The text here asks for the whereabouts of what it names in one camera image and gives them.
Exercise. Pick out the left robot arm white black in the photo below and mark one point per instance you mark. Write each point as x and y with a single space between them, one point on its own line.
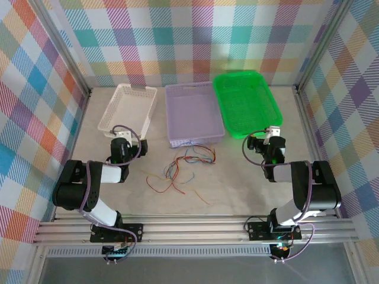
109 173

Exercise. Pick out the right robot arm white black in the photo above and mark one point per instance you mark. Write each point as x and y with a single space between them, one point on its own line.
284 171

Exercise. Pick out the green plastic basket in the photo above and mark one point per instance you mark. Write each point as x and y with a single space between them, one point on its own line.
245 103

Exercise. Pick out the white plastic basket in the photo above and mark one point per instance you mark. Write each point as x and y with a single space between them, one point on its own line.
130 103

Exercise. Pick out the purple plastic basket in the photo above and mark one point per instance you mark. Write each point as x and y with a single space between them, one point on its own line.
192 118

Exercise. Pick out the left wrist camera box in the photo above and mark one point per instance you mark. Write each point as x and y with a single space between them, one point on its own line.
122 136

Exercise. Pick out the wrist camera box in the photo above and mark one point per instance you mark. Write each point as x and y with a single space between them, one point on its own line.
122 136
274 131

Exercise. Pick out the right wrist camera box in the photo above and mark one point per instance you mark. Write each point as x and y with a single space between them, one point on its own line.
274 131

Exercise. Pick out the aluminium side rail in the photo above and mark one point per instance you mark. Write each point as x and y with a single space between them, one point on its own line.
314 148

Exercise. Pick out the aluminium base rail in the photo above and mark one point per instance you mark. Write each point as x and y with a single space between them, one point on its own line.
192 233

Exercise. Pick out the aluminium frame post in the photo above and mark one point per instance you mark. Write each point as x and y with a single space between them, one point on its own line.
65 53
322 44

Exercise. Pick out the aluminium frame leg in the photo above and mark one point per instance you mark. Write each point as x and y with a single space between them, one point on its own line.
355 266
37 266

